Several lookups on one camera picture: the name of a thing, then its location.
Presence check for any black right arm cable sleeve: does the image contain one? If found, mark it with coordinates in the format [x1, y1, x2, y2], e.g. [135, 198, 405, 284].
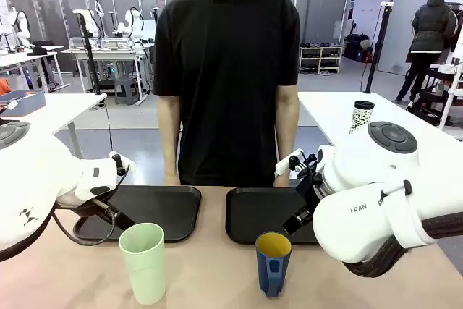
[343, 211, 463, 278]

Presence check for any bystander in black jacket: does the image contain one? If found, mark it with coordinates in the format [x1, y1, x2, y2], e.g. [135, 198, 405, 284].
[396, 0, 459, 103]

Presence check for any grey plastic stool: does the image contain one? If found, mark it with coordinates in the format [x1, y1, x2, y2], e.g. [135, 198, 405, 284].
[114, 77, 140, 106]

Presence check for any white background desk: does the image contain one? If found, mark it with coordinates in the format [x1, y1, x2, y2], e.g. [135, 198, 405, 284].
[0, 44, 69, 93]

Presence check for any black left arm cable sleeve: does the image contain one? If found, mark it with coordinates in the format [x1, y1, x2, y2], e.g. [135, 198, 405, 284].
[52, 196, 116, 247]

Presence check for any person's left forearm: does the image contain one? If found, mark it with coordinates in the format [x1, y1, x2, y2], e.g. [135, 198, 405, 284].
[276, 106, 300, 179]

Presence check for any white table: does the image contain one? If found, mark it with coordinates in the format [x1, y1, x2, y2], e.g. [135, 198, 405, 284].
[297, 90, 463, 147]
[0, 92, 108, 160]

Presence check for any blue cup yellow inside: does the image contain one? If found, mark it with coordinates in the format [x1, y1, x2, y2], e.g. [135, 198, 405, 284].
[255, 231, 292, 298]

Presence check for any black utility cart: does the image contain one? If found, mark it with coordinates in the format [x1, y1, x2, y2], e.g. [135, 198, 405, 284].
[408, 59, 463, 129]

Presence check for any black stand pole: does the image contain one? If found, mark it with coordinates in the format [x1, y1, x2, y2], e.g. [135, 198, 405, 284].
[364, 1, 394, 95]

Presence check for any black bag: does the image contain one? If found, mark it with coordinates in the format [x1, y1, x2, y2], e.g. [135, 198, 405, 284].
[343, 33, 373, 63]

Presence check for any person torso black t-shirt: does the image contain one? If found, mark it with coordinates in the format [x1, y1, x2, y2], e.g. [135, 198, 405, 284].
[152, 0, 301, 187]

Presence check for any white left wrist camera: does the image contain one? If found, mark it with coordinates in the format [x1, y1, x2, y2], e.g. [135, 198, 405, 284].
[108, 150, 137, 176]

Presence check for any white patterned travel tumbler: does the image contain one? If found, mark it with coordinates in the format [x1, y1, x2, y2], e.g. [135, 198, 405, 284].
[349, 100, 375, 135]

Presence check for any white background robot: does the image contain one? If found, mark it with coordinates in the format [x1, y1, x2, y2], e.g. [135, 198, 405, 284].
[7, 7, 33, 49]
[117, 7, 145, 41]
[74, 0, 106, 38]

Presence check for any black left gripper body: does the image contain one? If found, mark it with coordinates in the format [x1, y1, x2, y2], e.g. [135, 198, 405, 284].
[57, 192, 121, 224]

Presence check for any wooden shoe rack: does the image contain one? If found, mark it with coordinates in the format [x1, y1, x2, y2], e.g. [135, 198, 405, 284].
[298, 43, 344, 75]

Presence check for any white background workbench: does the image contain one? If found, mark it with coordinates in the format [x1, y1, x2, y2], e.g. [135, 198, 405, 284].
[61, 47, 153, 106]

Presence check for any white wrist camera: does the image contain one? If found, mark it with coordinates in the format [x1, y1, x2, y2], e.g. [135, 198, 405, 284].
[108, 150, 137, 176]
[275, 148, 307, 177]

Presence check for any blue storage bin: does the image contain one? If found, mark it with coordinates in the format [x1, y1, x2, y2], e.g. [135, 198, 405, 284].
[0, 89, 47, 117]

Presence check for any light green plastic cup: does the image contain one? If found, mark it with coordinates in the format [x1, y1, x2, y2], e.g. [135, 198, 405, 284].
[118, 222, 166, 306]

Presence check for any black plastic tray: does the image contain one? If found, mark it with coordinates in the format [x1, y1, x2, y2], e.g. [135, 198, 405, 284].
[73, 185, 202, 243]
[225, 187, 323, 246]

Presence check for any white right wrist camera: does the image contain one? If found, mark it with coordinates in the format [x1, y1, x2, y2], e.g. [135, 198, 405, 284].
[275, 148, 307, 177]

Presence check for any black tripod pole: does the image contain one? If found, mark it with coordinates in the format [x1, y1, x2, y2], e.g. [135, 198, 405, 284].
[77, 12, 102, 96]

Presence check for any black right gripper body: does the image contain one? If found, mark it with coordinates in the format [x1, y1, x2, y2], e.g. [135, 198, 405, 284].
[294, 164, 326, 213]

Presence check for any person's right forearm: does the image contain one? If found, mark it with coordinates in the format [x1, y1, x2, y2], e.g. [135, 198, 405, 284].
[158, 106, 182, 177]

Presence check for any black arm cable sleeve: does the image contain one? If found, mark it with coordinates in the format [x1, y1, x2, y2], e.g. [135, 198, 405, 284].
[52, 196, 116, 247]
[343, 211, 463, 278]

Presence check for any clear plastic box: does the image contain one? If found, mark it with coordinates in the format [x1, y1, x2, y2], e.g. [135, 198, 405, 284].
[68, 36, 101, 51]
[100, 36, 133, 51]

